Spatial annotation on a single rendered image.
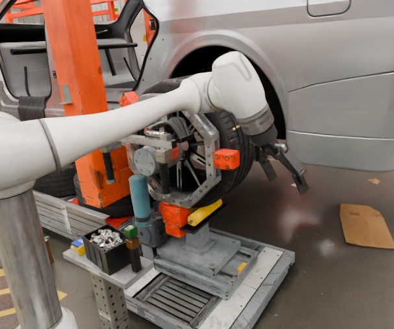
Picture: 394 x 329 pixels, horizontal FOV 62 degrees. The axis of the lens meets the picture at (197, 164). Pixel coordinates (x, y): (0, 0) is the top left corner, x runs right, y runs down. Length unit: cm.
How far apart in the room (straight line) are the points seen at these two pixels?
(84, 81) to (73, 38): 20
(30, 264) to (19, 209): 14
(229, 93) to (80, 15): 108
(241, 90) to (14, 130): 49
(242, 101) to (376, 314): 145
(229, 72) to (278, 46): 82
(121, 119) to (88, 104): 105
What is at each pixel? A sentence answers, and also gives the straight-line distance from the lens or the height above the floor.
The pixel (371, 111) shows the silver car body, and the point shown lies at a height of 101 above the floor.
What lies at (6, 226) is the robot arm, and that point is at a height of 97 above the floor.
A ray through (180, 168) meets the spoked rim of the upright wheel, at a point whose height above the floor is 74.
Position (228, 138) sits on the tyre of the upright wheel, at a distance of 143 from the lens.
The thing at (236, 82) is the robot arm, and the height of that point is 123.
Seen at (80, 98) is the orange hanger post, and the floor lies 112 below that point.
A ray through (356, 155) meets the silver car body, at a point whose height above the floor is 82.
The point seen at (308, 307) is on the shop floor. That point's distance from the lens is 194.
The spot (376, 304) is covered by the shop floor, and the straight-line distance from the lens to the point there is 205.
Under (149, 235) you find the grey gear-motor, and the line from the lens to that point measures 192.
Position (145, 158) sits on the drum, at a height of 87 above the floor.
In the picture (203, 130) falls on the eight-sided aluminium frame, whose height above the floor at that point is 98.
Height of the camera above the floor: 131
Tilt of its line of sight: 20 degrees down
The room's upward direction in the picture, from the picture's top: 4 degrees counter-clockwise
